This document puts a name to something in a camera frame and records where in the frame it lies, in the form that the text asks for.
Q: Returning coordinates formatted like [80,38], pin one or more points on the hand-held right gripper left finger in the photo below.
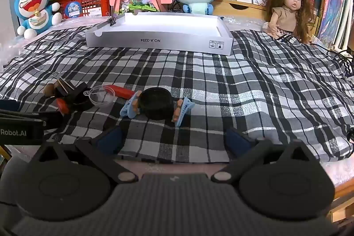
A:
[110,139]

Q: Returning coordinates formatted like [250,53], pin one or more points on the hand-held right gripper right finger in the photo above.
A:
[237,142]

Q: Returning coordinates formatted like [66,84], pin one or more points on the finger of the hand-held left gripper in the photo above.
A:
[52,118]
[9,105]

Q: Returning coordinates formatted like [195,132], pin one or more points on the small red piece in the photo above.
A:
[63,106]

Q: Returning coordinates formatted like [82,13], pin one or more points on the brown nut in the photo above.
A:
[49,90]

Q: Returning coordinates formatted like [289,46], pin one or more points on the black binder clip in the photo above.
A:
[63,90]
[112,21]
[80,99]

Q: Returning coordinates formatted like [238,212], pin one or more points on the blue hair claw clip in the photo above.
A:
[181,111]
[130,107]

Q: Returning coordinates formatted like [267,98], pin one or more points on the red rectangular piece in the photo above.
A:
[121,91]

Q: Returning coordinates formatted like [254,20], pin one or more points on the white cardboard box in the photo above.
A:
[166,31]

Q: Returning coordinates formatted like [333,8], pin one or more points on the clear plastic capsule half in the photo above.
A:
[101,97]

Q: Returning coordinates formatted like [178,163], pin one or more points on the black white plaid blanket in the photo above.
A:
[249,92]

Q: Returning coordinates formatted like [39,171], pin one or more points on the blue robot cat plush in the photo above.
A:
[36,12]

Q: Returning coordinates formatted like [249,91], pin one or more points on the red plastic crate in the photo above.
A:
[88,3]

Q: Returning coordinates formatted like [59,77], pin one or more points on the wooden drawer box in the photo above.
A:
[235,10]

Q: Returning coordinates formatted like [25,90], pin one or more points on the brown haired doll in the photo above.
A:
[287,14]

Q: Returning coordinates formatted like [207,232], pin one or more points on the pile of thin colourful books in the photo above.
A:
[330,17]

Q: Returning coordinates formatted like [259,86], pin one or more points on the white pipe stand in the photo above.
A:
[346,3]

